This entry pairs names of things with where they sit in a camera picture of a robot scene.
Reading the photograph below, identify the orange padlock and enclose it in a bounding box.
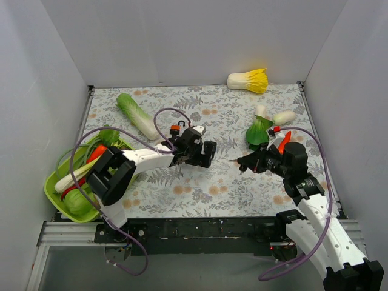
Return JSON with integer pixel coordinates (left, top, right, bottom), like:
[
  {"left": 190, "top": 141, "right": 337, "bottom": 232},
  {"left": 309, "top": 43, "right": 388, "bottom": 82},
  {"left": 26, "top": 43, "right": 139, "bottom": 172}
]
[{"left": 170, "top": 120, "right": 186, "bottom": 137}]

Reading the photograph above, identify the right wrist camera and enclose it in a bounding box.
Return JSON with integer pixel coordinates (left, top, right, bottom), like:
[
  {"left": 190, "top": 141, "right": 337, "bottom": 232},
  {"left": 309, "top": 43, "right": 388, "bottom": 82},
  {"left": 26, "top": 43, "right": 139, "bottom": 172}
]
[{"left": 267, "top": 126, "right": 286, "bottom": 150}]

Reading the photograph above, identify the round green cabbage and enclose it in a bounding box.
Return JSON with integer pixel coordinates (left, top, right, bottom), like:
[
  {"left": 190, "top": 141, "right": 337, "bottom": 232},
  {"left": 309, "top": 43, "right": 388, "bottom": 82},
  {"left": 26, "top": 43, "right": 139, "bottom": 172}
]
[{"left": 64, "top": 189, "right": 93, "bottom": 215}]

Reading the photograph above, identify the green bok choy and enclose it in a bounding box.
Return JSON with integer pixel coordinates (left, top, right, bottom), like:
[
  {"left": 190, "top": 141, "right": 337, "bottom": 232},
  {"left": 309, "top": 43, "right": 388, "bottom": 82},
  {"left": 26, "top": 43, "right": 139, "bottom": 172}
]
[{"left": 246, "top": 105, "right": 274, "bottom": 150}]

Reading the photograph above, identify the orange carrot in tray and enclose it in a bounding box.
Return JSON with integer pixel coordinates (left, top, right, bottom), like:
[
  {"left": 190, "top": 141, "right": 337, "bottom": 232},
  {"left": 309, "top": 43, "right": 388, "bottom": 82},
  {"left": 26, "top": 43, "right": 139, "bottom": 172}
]
[{"left": 86, "top": 144, "right": 107, "bottom": 164}]

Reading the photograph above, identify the yellow napa cabbage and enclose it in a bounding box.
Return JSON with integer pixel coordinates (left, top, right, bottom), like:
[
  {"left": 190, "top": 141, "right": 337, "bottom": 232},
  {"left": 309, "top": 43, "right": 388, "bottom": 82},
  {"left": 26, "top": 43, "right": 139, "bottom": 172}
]
[{"left": 227, "top": 68, "right": 269, "bottom": 94}]

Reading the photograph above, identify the orange carrot on table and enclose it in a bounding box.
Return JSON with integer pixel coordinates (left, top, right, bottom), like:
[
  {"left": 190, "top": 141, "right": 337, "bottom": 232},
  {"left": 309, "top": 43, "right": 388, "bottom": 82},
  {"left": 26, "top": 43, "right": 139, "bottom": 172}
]
[{"left": 278, "top": 131, "right": 292, "bottom": 154}]

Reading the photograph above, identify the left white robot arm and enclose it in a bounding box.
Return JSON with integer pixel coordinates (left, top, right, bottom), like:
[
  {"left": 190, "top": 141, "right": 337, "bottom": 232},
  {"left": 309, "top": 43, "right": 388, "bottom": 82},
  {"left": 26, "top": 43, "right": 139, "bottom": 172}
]
[{"left": 85, "top": 125, "right": 217, "bottom": 243}]

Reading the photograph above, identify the floral table mat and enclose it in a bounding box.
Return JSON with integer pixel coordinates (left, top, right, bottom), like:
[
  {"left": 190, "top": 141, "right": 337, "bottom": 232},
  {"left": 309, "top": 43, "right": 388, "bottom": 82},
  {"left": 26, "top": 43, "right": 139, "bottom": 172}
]
[{"left": 84, "top": 84, "right": 326, "bottom": 218}]

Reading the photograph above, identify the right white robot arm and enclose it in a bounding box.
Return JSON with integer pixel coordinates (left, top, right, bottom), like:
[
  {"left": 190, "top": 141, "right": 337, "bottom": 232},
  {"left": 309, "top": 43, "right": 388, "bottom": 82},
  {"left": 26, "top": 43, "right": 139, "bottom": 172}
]
[{"left": 237, "top": 142, "right": 384, "bottom": 290}]

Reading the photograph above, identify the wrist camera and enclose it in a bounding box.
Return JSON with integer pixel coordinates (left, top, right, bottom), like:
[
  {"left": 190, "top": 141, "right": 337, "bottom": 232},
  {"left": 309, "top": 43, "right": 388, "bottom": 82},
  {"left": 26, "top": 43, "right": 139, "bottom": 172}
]
[
  {"left": 267, "top": 126, "right": 286, "bottom": 150},
  {"left": 192, "top": 125, "right": 206, "bottom": 136}
]

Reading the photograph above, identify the black padlock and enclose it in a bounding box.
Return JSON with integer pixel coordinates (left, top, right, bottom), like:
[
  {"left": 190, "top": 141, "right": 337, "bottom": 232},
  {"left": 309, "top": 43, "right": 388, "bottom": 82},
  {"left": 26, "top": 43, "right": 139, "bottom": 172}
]
[{"left": 204, "top": 141, "right": 217, "bottom": 160}]

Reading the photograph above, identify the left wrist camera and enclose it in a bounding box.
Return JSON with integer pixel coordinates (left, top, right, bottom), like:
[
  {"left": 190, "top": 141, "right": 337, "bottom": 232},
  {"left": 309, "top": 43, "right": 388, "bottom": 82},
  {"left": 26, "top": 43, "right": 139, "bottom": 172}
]
[{"left": 192, "top": 125, "right": 206, "bottom": 136}]

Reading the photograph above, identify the green leafy vegetable in tray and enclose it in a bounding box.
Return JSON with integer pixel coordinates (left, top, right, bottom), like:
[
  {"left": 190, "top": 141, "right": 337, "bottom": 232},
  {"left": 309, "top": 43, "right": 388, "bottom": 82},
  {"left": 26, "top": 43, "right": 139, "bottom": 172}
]
[{"left": 73, "top": 129, "right": 123, "bottom": 170}]

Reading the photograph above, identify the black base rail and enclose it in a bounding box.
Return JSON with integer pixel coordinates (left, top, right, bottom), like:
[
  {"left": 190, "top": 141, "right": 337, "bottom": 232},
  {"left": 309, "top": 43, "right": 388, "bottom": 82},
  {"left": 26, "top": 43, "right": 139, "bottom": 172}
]
[{"left": 94, "top": 216, "right": 298, "bottom": 261}]

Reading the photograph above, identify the white leek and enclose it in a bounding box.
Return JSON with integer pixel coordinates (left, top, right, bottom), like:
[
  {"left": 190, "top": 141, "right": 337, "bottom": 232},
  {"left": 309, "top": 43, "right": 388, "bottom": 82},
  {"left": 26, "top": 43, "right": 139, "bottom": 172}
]
[{"left": 54, "top": 158, "right": 99, "bottom": 193}]

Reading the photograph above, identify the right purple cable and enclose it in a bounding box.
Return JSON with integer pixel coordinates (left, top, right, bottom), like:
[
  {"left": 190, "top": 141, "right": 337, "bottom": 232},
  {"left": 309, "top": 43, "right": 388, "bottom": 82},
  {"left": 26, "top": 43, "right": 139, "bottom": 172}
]
[{"left": 258, "top": 126, "right": 333, "bottom": 282}]

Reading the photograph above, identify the black key bunch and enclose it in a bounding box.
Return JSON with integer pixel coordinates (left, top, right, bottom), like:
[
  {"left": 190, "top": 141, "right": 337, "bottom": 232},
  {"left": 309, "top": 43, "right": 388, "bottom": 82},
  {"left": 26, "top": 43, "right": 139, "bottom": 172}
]
[{"left": 229, "top": 159, "right": 247, "bottom": 175}]

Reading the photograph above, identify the green plastic tray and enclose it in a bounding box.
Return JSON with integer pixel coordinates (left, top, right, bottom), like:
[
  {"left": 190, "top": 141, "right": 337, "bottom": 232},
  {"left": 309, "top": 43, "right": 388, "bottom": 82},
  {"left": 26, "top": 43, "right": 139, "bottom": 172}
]
[{"left": 44, "top": 135, "right": 137, "bottom": 224}]

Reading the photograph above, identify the green napa cabbage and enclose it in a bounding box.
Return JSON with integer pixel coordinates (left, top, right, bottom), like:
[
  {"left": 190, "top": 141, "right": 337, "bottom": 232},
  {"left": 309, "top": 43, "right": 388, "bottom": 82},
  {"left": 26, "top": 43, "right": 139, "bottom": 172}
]
[{"left": 116, "top": 93, "right": 159, "bottom": 141}]

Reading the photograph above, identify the white radish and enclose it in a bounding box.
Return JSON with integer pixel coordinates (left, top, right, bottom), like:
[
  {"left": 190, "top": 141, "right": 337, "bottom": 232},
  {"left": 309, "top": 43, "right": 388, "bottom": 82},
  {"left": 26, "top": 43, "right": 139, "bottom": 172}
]
[{"left": 273, "top": 110, "right": 296, "bottom": 126}]

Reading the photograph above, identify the red chili pepper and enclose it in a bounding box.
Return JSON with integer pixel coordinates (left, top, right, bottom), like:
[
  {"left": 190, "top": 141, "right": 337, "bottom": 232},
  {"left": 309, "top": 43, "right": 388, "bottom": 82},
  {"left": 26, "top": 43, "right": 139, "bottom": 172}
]
[{"left": 60, "top": 178, "right": 85, "bottom": 201}]

